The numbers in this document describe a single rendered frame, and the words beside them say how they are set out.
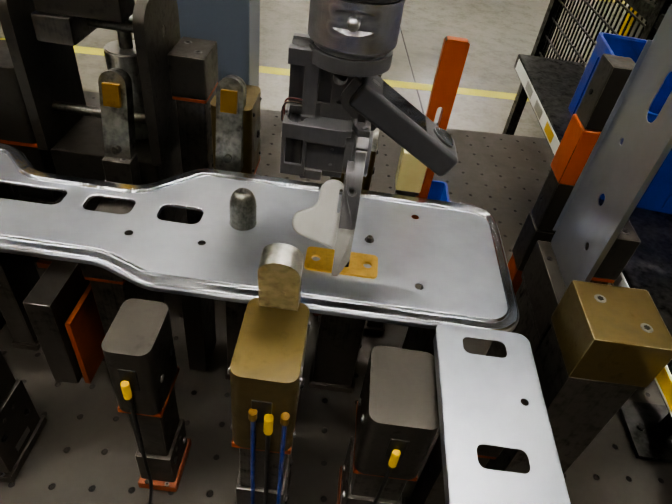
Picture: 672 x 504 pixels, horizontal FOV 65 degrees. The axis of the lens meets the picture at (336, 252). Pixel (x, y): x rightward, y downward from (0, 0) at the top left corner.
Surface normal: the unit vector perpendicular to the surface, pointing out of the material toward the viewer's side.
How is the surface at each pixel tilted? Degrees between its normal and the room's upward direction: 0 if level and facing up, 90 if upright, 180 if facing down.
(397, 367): 0
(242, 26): 90
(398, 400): 0
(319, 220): 57
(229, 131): 78
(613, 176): 90
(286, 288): 102
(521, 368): 0
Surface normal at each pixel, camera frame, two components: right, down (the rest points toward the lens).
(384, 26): 0.59, 0.58
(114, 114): -0.06, 0.49
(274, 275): -0.10, 0.79
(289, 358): 0.11, -0.74
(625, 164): -0.99, -0.14
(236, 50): 0.00, 0.66
